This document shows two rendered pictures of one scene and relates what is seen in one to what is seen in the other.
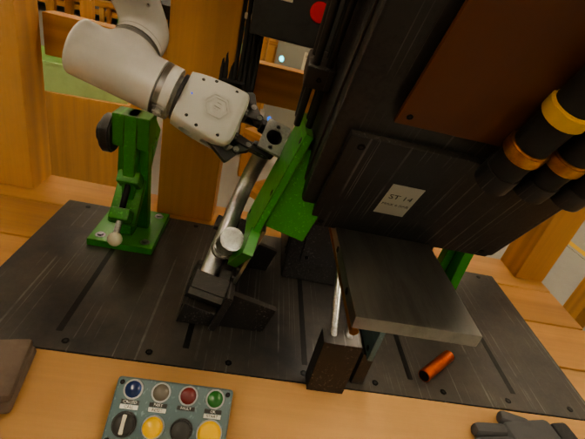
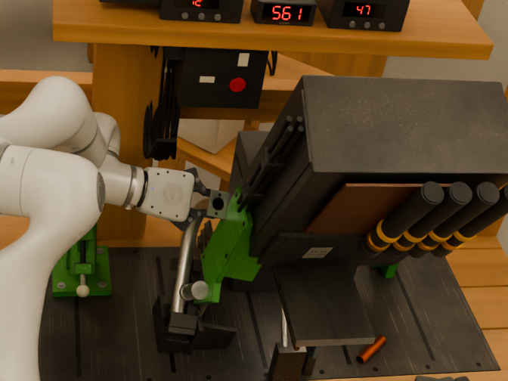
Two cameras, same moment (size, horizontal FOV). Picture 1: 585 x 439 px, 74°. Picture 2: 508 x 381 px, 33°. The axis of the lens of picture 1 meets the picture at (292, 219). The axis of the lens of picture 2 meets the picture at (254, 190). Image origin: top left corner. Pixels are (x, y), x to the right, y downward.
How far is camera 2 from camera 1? 120 cm
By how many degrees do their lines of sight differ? 12
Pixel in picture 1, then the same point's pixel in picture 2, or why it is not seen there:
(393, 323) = (320, 340)
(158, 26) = (116, 139)
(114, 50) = not seen: hidden behind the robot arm
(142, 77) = (119, 190)
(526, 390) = (445, 355)
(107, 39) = not seen: hidden behind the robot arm
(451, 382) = (382, 360)
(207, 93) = (163, 185)
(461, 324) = (363, 332)
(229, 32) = (151, 85)
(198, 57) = (124, 108)
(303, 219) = (251, 267)
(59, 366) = not seen: outside the picture
